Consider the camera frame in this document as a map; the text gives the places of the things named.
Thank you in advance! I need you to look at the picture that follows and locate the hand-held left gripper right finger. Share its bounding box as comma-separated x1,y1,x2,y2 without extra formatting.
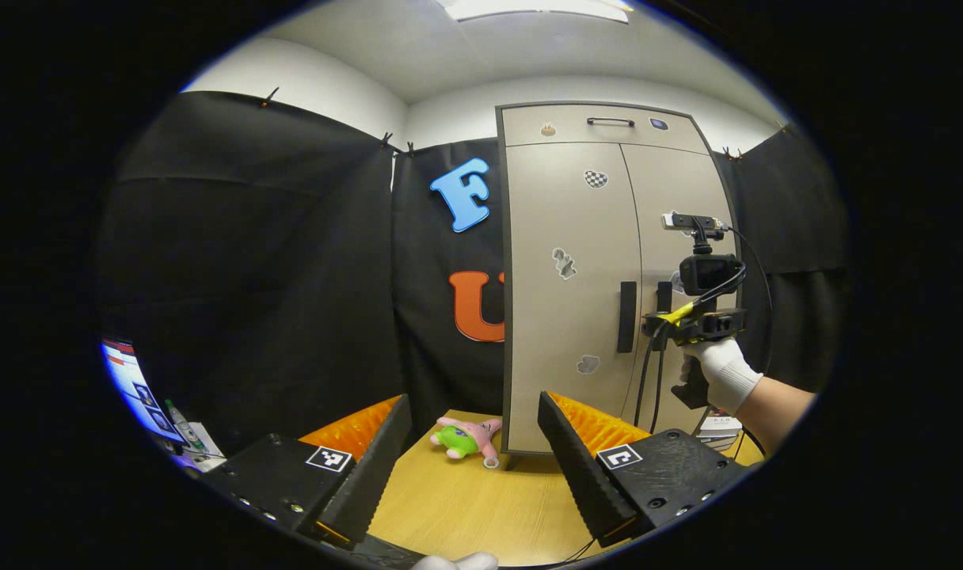
537,390,752,549

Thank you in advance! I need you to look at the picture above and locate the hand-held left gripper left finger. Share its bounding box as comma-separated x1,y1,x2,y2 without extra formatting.
200,393,413,547

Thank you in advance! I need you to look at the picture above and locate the beige cabinet door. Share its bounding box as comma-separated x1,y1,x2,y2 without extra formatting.
504,142,643,454
620,142,740,432

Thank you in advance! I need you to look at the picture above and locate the beige double-door shoe cabinet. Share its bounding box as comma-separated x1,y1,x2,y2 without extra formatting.
495,101,748,468

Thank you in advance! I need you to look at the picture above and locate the pink and green plush toy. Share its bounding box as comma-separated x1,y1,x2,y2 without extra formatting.
430,416,504,469

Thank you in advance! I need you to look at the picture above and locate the stack of books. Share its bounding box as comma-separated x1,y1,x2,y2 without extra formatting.
699,412,744,452

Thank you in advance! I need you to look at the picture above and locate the green-capped bottle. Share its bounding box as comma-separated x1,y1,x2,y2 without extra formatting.
163,398,200,448

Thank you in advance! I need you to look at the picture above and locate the black backdrop cloth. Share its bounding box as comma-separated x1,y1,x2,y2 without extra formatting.
97,89,851,456

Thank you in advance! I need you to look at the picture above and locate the computer monitor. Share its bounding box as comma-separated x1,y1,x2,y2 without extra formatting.
101,339,188,446

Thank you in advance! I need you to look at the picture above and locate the large ceiling light panel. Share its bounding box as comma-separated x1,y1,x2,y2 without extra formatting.
438,0,633,23

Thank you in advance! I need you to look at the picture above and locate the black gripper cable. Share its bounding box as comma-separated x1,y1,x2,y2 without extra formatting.
634,226,774,435

